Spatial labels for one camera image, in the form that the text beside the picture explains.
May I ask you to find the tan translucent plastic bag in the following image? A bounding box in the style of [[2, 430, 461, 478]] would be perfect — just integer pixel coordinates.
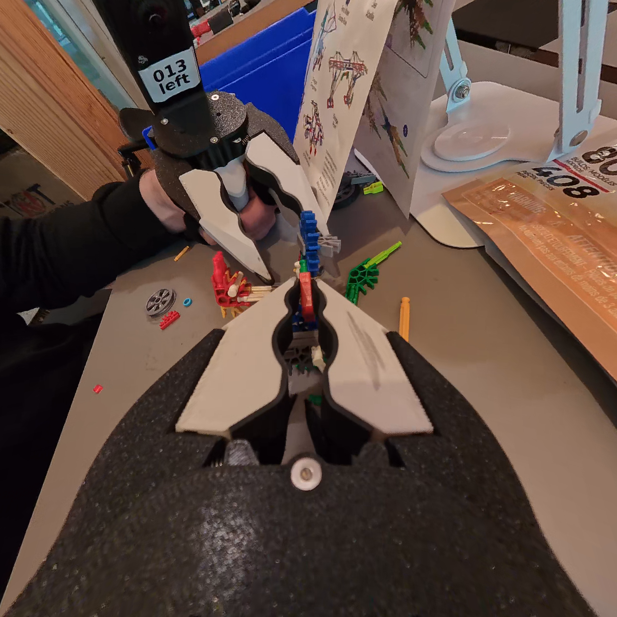
[[441, 140, 617, 382]]

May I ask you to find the colourful toy construction model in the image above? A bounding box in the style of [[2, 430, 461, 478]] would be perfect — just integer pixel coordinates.
[[211, 210, 343, 407]]

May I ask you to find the person's black clothing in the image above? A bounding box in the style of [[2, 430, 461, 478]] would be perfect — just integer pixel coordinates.
[[0, 313, 112, 584]]

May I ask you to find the person's left hand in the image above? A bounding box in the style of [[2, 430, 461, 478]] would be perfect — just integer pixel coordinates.
[[139, 170, 279, 246]]

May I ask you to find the green connector with lime rod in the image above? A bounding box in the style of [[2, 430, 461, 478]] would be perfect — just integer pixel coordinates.
[[344, 241, 403, 305]]

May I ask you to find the white metal stand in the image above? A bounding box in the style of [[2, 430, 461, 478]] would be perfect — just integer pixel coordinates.
[[354, 0, 617, 250]]

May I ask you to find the white instruction booklet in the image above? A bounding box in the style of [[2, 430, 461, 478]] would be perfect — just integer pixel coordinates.
[[353, 0, 458, 221]]

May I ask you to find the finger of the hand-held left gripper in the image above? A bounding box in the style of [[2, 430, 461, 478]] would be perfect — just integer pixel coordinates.
[[245, 131, 332, 244], [178, 168, 275, 285]]

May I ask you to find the person's left forearm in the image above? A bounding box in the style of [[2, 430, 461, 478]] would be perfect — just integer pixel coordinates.
[[0, 169, 160, 319]]

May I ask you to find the black toy wheel grey connector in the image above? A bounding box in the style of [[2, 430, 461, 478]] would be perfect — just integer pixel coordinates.
[[332, 170, 378, 209]]

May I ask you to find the brown wooden board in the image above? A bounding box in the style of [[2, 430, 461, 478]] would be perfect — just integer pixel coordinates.
[[195, 0, 316, 64]]

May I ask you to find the blue plastic bin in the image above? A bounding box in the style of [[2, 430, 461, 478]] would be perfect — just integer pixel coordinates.
[[198, 7, 319, 145]]

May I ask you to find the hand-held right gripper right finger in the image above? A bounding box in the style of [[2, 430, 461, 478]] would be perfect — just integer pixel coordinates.
[[313, 279, 434, 443]]

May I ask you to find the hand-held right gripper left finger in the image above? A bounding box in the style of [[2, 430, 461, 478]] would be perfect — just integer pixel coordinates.
[[175, 277, 296, 440]]

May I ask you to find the wooden cabinet panel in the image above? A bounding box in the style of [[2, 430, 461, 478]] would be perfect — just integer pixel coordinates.
[[0, 0, 132, 201]]

